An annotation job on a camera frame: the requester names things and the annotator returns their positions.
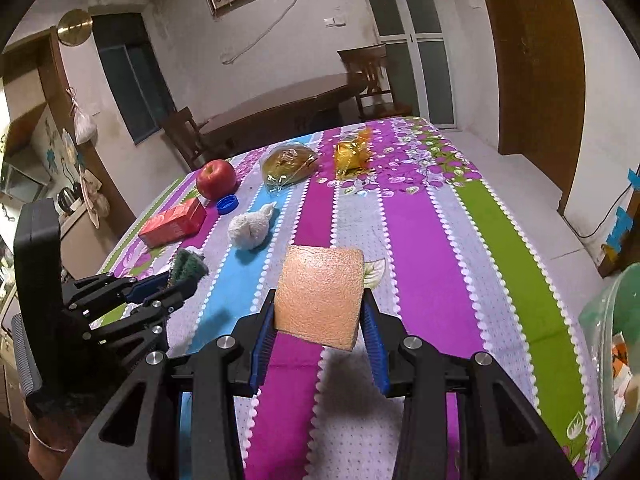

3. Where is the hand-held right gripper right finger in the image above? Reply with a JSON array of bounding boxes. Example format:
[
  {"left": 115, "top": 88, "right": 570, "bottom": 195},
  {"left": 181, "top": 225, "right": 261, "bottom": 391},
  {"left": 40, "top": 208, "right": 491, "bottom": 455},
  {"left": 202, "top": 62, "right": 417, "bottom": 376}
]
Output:
[{"left": 361, "top": 290, "right": 581, "bottom": 480}]

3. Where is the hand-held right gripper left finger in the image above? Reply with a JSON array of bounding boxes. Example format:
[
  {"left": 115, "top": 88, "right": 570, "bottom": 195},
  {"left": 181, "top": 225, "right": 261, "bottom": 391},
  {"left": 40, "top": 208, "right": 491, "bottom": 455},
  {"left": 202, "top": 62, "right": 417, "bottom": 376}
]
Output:
[{"left": 59, "top": 287, "right": 278, "bottom": 480}]

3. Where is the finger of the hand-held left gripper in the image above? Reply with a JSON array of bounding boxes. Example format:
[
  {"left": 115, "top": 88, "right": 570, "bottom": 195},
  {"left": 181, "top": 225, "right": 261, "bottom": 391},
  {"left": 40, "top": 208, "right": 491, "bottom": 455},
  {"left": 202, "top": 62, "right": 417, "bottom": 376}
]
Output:
[
  {"left": 62, "top": 272, "right": 171, "bottom": 318},
  {"left": 92, "top": 280, "right": 198, "bottom": 368}
]

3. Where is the green scouring pad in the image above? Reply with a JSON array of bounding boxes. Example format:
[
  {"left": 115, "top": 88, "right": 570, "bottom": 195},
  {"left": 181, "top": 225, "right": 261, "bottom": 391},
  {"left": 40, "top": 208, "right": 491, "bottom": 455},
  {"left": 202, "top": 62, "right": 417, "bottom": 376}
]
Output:
[{"left": 169, "top": 249, "right": 210, "bottom": 288}]

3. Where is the tan sponge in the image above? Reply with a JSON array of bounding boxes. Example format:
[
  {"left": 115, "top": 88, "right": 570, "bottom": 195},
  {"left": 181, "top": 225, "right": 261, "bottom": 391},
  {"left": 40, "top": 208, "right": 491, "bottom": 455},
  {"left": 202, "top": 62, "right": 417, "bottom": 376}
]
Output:
[{"left": 274, "top": 245, "right": 366, "bottom": 352}]

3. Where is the person's left forearm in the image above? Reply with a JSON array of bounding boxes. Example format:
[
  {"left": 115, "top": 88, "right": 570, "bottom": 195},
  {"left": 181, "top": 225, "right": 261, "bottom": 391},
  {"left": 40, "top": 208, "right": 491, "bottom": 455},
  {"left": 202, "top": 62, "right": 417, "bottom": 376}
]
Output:
[{"left": 27, "top": 400, "right": 101, "bottom": 480}]

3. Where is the black electric kettle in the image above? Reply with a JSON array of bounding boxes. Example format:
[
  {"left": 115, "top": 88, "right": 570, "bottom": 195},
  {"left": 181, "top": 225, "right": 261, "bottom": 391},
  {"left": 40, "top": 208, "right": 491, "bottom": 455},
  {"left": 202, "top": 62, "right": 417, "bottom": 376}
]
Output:
[{"left": 57, "top": 182, "right": 83, "bottom": 216}]

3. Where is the red carton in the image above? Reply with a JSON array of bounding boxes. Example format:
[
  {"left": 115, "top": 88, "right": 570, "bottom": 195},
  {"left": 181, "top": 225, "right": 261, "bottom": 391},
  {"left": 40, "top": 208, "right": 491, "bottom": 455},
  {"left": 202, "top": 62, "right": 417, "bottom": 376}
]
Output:
[{"left": 138, "top": 197, "right": 207, "bottom": 248}]

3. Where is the hanging beige cloth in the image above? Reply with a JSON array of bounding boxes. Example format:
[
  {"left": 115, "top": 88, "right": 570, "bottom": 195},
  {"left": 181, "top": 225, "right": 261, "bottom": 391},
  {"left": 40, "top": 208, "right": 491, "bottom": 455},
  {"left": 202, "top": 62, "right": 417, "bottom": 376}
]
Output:
[{"left": 80, "top": 169, "right": 110, "bottom": 231}]

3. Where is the striped floral tablecloth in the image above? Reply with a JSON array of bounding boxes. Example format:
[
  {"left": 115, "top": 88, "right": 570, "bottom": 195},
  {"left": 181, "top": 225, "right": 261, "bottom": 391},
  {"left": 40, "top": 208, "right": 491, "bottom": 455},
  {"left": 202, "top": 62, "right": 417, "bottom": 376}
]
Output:
[{"left": 97, "top": 116, "right": 608, "bottom": 480}]

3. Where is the red apple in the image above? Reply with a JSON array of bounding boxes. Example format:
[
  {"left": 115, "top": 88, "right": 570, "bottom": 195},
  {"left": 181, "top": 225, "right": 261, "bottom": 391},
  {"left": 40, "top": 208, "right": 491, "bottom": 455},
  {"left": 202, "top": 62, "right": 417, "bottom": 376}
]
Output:
[{"left": 196, "top": 159, "right": 237, "bottom": 200}]

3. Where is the hanging white plastic bag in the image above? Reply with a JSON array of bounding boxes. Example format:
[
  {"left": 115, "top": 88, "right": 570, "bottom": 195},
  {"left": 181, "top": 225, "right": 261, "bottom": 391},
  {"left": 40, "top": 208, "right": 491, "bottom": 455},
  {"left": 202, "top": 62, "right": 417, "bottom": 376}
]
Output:
[{"left": 66, "top": 87, "right": 97, "bottom": 143}]

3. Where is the plain wooden chair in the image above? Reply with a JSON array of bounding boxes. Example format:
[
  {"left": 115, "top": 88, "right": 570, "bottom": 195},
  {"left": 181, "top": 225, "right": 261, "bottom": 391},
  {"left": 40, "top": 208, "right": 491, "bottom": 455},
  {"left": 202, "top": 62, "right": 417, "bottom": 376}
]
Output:
[{"left": 162, "top": 106, "right": 211, "bottom": 171}]

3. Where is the silver bangle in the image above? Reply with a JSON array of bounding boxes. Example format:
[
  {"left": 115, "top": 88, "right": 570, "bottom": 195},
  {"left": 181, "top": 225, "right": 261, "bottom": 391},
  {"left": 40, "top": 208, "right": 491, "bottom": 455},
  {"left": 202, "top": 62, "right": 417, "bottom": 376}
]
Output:
[{"left": 27, "top": 422, "right": 68, "bottom": 453}]

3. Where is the bread in clear bag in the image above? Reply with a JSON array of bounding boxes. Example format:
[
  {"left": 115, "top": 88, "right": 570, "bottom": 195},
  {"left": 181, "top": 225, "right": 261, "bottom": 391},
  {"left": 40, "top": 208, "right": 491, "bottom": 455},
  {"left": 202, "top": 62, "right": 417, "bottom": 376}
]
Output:
[{"left": 260, "top": 142, "right": 320, "bottom": 193}]

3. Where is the golden candy wrapper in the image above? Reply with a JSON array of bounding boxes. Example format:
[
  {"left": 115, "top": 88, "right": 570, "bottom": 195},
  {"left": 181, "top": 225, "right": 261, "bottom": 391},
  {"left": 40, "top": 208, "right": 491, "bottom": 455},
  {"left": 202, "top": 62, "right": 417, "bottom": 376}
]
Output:
[{"left": 334, "top": 127, "right": 375, "bottom": 178}]

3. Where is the dark window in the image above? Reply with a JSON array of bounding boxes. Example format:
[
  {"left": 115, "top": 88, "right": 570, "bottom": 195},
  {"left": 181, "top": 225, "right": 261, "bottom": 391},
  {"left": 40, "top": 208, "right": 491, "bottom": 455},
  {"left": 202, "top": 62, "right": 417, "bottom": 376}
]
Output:
[{"left": 92, "top": 11, "right": 176, "bottom": 147}]

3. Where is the orange and white packet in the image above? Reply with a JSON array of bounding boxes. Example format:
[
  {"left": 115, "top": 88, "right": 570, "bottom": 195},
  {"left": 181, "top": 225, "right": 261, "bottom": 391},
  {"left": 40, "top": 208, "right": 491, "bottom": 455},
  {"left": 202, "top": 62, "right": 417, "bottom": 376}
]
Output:
[{"left": 610, "top": 332, "right": 640, "bottom": 421}]

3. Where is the white glass door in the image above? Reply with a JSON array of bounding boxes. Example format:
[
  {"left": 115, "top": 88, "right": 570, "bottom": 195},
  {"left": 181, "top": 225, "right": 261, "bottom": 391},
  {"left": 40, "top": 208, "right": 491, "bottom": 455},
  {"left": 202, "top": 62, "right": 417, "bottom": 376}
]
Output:
[{"left": 355, "top": 0, "right": 458, "bottom": 131}]

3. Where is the carved wooden chair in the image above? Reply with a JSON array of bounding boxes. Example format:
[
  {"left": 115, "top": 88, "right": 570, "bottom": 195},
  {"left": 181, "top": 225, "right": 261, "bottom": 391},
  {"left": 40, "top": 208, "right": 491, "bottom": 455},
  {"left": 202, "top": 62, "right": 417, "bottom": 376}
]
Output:
[{"left": 337, "top": 44, "right": 413, "bottom": 121}]

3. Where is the flower wall decoration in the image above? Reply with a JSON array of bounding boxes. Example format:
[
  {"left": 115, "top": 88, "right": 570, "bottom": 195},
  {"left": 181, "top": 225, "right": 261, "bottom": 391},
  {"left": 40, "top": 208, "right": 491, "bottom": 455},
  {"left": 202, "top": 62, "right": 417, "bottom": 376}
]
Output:
[{"left": 42, "top": 120, "right": 86, "bottom": 186}]

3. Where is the gold round wall clock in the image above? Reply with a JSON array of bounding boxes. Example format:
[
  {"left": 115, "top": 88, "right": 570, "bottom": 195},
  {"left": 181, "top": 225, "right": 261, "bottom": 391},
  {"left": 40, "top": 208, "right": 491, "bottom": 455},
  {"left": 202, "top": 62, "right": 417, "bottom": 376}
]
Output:
[{"left": 56, "top": 8, "right": 94, "bottom": 47}]

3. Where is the black wall cable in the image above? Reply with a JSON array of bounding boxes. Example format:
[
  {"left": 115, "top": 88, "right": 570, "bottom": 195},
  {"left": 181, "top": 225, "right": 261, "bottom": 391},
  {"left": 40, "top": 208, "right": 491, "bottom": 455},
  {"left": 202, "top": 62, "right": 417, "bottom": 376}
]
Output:
[{"left": 560, "top": 180, "right": 631, "bottom": 239}]

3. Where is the white wall cable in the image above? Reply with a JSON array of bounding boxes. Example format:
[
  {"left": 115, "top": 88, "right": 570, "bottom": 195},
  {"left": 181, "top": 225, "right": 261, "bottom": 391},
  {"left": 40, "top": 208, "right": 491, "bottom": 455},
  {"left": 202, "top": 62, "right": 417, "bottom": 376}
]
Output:
[{"left": 221, "top": 0, "right": 328, "bottom": 65}]

